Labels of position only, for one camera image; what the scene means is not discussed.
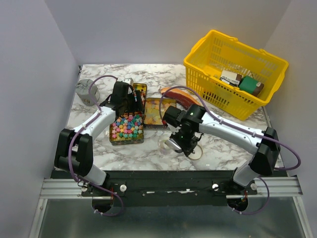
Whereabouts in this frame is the tin of star candies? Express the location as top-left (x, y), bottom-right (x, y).
top-left (109, 112), bottom-right (144, 146)

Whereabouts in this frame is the fake bacon slab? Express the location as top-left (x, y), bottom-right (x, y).
top-left (160, 87), bottom-right (201, 110)

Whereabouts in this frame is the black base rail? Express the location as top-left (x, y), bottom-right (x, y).
top-left (51, 170), bottom-right (290, 208)

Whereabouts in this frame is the green box in basket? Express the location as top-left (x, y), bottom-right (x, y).
top-left (239, 76), bottom-right (259, 94)

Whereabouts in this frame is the metal candy scoop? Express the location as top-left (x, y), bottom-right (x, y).
top-left (165, 138), bottom-right (183, 153)

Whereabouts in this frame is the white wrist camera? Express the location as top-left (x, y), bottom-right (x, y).
top-left (163, 121), bottom-right (179, 134)
top-left (122, 78), bottom-right (134, 86)

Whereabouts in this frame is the tin of lollipops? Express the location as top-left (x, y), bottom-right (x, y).
top-left (133, 83), bottom-right (147, 112)

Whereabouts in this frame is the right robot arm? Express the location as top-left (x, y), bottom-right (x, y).
top-left (162, 104), bottom-right (280, 194)

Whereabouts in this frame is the small glass jar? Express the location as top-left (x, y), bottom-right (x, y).
top-left (158, 134), bottom-right (171, 153)

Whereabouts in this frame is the brown chocolate bar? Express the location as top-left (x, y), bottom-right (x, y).
top-left (252, 82), bottom-right (264, 97)

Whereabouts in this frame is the yellow shopping basket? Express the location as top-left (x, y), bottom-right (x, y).
top-left (184, 30), bottom-right (289, 120)

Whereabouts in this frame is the tin of popsicle gummies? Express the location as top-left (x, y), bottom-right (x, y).
top-left (143, 98), bottom-right (176, 129)

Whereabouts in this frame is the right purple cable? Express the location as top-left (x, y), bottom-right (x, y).
top-left (158, 85), bottom-right (302, 215)

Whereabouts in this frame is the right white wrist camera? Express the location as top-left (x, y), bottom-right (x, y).
top-left (163, 121), bottom-right (179, 134)

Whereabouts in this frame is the grey drawstring pouch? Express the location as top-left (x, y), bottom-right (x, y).
top-left (75, 79), bottom-right (100, 106)

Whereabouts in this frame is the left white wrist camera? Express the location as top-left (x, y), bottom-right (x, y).
top-left (122, 78), bottom-right (134, 86)

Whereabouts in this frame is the black white packet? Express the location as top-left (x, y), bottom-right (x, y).
top-left (220, 70), bottom-right (242, 87)

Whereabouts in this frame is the round jar lid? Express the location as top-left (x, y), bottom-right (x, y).
top-left (188, 145), bottom-right (203, 160)

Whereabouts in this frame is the purple cable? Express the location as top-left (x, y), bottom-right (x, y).
top-left (158, 85), bottom-right (302, 215)
top-left (68, 75), bottom-right (124, 216)

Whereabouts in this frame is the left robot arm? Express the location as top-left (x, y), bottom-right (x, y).
top-left (54, 78), bottom-right (141, 196)

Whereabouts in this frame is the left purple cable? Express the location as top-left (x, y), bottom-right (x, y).
top-left (68, 75), bottom-right (124, 216)

